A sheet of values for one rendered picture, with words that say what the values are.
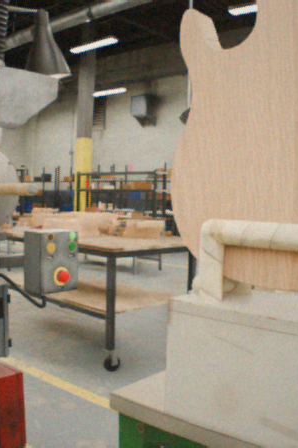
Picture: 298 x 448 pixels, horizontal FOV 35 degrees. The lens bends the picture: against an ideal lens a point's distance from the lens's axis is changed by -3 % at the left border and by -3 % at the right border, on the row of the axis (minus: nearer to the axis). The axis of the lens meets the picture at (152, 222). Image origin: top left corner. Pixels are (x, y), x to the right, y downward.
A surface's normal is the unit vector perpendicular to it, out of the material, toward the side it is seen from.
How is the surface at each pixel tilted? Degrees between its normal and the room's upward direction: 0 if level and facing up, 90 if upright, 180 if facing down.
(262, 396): 90
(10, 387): 90
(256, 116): 90
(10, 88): 90
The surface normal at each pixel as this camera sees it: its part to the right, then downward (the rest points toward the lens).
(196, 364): -0.65, 0.02
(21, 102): 0.77, 0.06
